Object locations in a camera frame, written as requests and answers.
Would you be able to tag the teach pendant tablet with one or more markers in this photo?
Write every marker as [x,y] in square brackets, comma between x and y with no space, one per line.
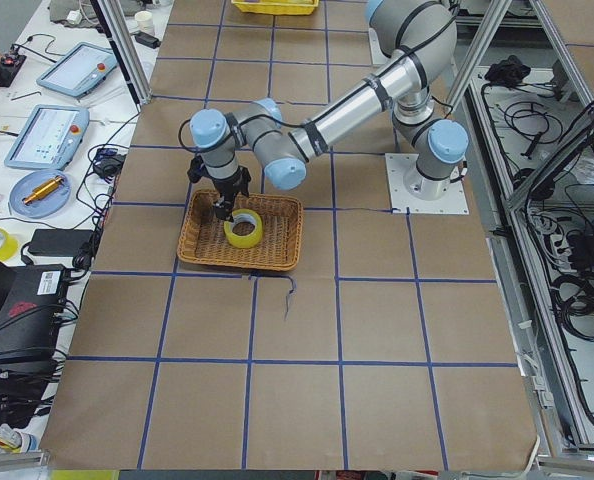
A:
[80,71]
[49,138]

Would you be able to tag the yellow plastic basket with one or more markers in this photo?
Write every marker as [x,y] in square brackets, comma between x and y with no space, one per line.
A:
[277,7]

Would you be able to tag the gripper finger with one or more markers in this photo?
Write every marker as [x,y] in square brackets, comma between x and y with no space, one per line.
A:
[228,212]
[219,209]

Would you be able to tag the brown wicker basket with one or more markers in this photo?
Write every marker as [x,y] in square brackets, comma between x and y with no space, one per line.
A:
[264,234]

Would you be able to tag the black power adapter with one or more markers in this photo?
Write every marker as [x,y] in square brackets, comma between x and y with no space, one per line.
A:
[58,242]

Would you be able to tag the upper teach pendant tablet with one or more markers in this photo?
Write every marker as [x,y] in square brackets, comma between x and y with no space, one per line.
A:
[80,71]

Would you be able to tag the brass cylinder tool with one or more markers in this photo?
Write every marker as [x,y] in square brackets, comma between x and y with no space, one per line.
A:
[43,190]

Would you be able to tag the blue plate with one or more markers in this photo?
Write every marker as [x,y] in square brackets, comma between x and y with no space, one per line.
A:
[42,208]

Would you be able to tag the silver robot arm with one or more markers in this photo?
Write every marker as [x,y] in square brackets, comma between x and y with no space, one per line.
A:
[418,38]

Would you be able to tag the black computer box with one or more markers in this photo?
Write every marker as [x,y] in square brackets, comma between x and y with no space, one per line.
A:
[31,297]

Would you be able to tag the lower teach pendant tablet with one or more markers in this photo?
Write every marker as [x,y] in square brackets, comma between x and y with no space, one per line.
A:
[49,138]

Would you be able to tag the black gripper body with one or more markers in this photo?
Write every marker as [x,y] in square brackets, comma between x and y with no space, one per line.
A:
[226,187]

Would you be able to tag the aluminium frame post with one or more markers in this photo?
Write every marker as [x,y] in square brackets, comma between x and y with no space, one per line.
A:
[112,20]

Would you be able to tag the white paper cup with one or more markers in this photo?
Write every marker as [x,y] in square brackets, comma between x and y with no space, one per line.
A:
[145,22]

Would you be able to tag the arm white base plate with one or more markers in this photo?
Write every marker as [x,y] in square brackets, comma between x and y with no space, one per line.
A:
[411,193]

